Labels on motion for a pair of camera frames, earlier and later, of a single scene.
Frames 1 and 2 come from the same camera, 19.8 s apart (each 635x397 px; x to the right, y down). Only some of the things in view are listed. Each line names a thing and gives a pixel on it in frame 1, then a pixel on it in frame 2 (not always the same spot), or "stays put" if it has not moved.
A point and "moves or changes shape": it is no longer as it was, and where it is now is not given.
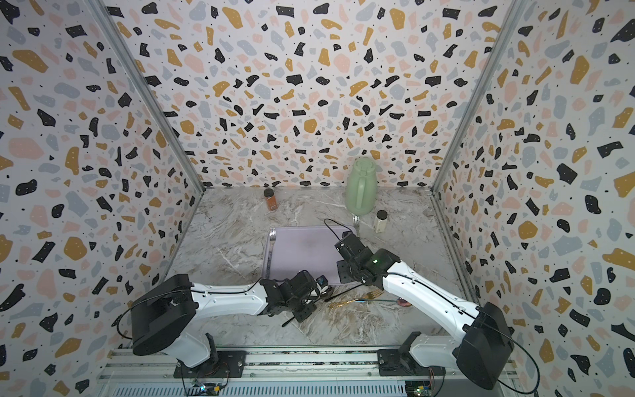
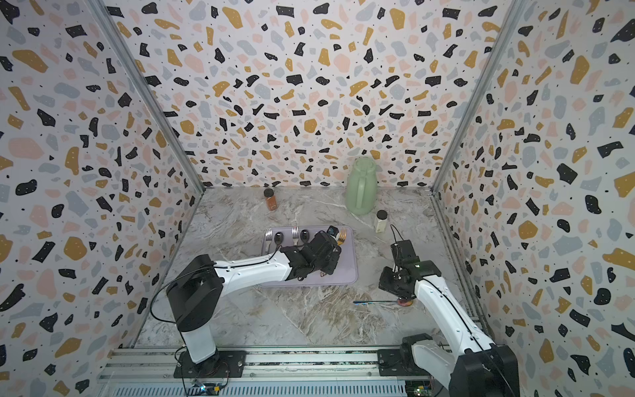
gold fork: [368, 296] moves or changes shape
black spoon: [341, 293] → [304, 235]
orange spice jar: [271, 199] stays put
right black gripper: [341, 265] → [383, 282]
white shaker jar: [381, 221] stays put
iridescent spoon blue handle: [401, 301] stays put
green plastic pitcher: [361, 187] stays put
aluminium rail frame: [339, 372] stays put
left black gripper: [312, 308] → [335, 261]
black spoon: [324, 296] → [278, 239]
